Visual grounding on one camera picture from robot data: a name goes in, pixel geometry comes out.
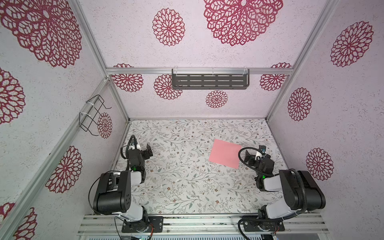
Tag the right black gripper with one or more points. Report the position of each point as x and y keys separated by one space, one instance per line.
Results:
x=263 y=158

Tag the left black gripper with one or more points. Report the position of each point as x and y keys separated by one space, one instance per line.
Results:
x=144 y=151

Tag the pink square paper sheet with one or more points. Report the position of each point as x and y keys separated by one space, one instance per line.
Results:
x=225 y=153

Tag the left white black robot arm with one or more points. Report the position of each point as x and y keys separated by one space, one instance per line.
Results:
x=114 y=191

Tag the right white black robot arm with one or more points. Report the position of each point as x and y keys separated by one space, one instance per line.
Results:
x=300 y=191

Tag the right wrist camera with cable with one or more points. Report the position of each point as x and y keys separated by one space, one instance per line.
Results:
x=251 y=157

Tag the black wire wall rack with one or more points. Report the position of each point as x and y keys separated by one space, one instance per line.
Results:
x=96 y=121

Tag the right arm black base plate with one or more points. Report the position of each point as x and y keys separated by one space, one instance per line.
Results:
x=255 y=224

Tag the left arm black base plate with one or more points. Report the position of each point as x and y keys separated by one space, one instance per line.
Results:
x=146 y=225

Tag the aluminium front rail base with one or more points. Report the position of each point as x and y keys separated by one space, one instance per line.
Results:
x=200 y=224

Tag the dark grey slotted wall shelf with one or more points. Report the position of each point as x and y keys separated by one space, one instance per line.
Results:
x=213 y=81

